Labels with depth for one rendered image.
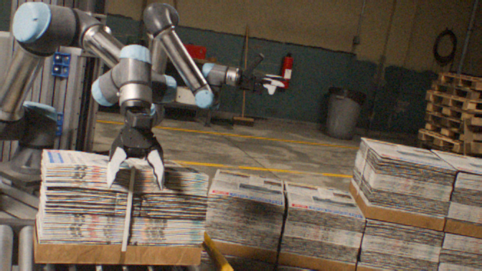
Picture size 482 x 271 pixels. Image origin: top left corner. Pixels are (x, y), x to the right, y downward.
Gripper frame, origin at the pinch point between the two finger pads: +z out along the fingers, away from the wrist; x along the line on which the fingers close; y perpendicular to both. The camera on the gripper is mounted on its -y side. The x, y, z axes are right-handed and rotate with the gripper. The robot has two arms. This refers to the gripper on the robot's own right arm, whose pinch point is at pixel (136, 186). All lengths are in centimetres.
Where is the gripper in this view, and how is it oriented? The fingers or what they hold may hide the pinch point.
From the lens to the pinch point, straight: 132.1
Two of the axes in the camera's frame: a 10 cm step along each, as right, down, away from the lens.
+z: 0.6, 9.2, -3.8
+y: -3.6, 3.7, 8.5
